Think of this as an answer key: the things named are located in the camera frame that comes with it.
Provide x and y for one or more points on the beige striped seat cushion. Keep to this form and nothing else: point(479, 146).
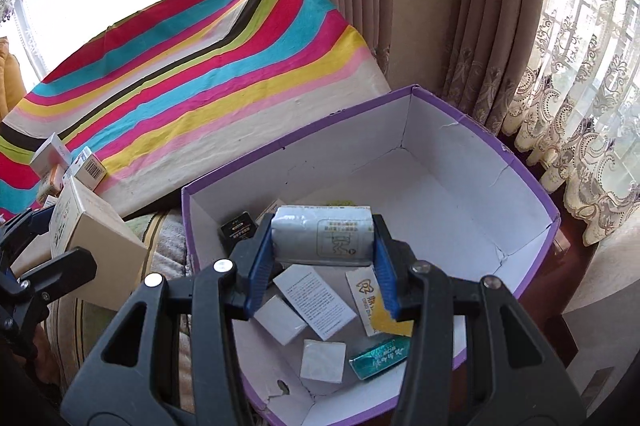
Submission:
point(165, 231)

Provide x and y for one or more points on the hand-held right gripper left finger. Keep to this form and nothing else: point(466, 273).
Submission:
point(260, 266)

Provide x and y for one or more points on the colourful striped cushion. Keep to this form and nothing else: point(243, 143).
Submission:
point(200, 71)

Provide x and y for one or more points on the white lace sheer curtain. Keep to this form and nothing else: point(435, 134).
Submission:
point(575, 106)

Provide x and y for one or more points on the white barcode box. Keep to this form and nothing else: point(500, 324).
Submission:
point(87, 169)

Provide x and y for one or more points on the white box pink print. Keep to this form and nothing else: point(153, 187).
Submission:
point(47, 154)

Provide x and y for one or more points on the small grey box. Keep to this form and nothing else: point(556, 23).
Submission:
point(280, 321)

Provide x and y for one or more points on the white cube box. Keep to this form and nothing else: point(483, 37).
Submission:
point(322, 361)

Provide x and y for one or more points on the purple cardboard box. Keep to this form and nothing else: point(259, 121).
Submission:
point(450, 186)

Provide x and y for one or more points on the yellow box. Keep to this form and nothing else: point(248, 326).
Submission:
point(395, 328)

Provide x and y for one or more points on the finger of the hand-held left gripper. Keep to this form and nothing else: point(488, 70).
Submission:
point(60, 268)
point(30, 223)

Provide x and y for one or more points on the orange and white box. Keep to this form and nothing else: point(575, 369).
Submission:
point(52, 181)

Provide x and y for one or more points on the beige upholstered furniture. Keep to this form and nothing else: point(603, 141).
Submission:
point(605, 316)

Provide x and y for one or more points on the beige gold-trimmed box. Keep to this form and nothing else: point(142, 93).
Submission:
point(100, 236)

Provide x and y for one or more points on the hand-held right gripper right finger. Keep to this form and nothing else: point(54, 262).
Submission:
point(382, 276)

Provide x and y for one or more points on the white box red-blue print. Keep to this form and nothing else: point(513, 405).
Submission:
point(315, 301)

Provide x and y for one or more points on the teal and white box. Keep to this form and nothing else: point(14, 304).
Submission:
point(380, 353)

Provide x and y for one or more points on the yellow leather sofa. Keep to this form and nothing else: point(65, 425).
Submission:
point(7, 81)

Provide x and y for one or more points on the black printed box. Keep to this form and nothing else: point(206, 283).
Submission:
point(237, 231)

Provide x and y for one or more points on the silver packet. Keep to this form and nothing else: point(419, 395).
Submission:
point(320, 236)

